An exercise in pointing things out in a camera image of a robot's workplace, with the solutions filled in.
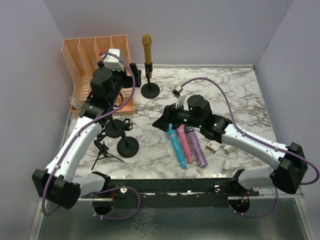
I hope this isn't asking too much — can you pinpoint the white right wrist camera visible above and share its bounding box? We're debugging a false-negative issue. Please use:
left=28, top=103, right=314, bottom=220
left=171, top=86, right=187, bottom=109

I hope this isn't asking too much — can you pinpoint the white charger adapter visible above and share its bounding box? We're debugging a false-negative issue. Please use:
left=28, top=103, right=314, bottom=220
left=223, top=145, right=236, bottom=154

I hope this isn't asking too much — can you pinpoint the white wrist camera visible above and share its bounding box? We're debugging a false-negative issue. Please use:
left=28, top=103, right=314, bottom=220
left=100, top=48, right=125, bottom=72
left=171, top=86, right=187, bottom=109

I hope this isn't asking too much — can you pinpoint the black mic stand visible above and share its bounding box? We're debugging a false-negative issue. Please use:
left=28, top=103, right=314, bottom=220
left=117, top=118, right=140, bottom=158
left=104, top=119, right=124, bottom=139
left=141, top=63, right=160, bottom=99

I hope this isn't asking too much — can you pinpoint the black mini tripod stand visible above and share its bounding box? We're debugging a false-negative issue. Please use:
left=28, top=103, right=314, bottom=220
left=91, top=129, right=124, bottom=170

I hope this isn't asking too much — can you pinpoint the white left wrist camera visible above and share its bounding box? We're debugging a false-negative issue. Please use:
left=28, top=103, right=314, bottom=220
left=100, top=48, right=125, bottom=72

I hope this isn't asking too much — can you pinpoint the white red small box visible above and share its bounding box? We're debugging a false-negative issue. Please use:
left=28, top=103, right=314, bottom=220
left=205, top=140, right=221, bottom=154

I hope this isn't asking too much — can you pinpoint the purple glitter microphone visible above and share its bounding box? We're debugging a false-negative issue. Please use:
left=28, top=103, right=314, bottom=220
left=187, top=130, right=208, bottom=168

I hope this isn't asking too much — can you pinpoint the orange plastic file organizer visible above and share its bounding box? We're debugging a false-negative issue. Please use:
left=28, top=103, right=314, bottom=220
left=62, top=35, right=142, bottom=119

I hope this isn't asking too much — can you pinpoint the blue microphone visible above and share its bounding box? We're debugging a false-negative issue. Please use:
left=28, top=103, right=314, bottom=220
left=166, top=123, right=187, bottom=169

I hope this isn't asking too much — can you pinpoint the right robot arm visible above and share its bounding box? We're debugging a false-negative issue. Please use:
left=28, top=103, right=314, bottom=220
left=152, top=95, right=308, bottom=194

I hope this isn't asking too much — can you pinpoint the clear plastic bag of parts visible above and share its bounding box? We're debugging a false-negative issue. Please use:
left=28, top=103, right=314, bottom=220
left=69, top=96, right=84, bottom=110

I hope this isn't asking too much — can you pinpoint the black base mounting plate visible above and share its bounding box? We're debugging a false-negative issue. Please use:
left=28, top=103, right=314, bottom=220
left=81, top=174, right=260, bottom=210

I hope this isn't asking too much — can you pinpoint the pink microphone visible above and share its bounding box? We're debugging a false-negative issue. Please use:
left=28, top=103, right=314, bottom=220
left=175, top=125, right=194, bottom=164

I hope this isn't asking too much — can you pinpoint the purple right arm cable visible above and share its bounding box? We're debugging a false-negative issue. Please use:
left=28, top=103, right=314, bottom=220
left=181, top=77, right=320, bottom=218

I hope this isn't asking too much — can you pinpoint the gold microphone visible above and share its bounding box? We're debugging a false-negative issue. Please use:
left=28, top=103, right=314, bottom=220
left=142, top=34, right=153, bottom=78

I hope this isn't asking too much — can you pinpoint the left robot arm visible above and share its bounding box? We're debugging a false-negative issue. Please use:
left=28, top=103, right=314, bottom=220
left=32, top=61, right=141, bottom=209

